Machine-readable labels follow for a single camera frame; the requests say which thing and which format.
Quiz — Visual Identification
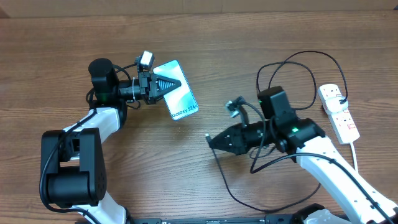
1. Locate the blue Galaxy smartphone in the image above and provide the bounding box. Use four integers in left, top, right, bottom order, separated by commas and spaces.
153, 60, 199, 121

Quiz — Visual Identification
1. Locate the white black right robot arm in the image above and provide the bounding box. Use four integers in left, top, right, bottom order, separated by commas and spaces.
206, 86, 397, 223

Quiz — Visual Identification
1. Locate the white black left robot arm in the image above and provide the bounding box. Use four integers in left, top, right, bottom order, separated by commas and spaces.
39, 52, 190, 223

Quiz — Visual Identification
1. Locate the white charger plug adapter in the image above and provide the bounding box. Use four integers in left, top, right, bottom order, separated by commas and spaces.
323, 96, 349, 114

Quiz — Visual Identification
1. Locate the white power strip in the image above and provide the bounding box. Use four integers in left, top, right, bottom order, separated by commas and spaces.
318, 84, 360, 144

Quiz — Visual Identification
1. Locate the white power strip cord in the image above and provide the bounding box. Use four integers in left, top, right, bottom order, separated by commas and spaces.
349, 142, 359, 174

